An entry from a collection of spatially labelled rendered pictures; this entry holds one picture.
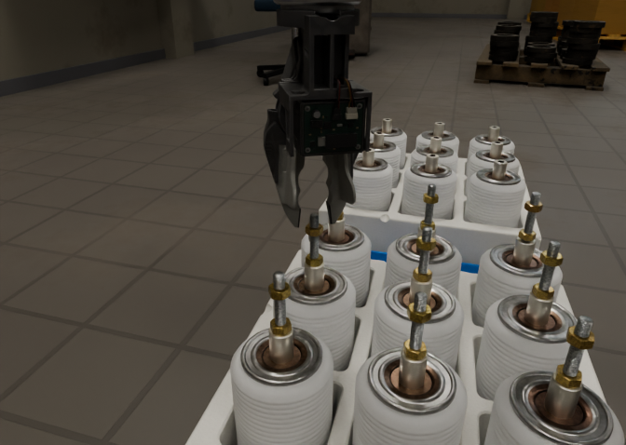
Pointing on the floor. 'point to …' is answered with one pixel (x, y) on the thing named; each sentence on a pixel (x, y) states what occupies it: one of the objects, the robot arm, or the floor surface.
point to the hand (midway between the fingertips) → (312, 210)
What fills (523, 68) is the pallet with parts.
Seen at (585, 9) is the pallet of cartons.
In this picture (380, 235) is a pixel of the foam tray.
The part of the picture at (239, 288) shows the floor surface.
